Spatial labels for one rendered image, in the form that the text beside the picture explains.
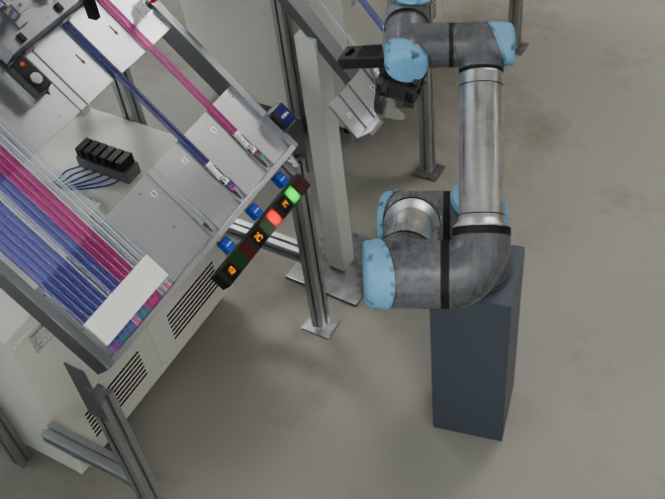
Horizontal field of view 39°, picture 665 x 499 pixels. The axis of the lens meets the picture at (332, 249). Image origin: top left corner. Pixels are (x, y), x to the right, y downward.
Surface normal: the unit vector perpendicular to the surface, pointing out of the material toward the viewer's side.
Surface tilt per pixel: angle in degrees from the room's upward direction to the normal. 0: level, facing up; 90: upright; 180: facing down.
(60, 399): 90
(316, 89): 90
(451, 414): 90
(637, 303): 0
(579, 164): 0
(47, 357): 90
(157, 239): 44
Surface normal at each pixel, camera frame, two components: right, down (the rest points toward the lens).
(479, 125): -0.22, -0.11
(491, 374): -0.29, 0.72
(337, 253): -0.51, 0.66
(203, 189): 0.54, -0.27
